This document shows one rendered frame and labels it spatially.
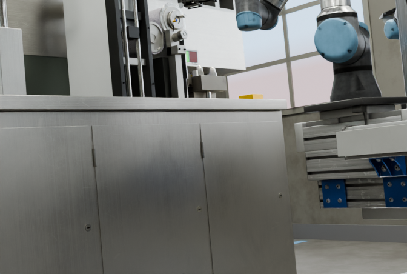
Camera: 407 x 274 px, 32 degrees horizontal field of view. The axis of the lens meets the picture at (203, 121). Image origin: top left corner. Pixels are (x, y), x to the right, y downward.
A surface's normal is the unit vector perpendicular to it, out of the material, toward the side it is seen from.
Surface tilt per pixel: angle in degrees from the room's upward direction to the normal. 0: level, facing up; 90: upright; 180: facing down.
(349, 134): 90
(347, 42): 97
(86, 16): 90
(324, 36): 97
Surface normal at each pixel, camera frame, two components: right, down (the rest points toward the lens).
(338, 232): -0.77, 0.03
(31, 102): 0.76, -0.11
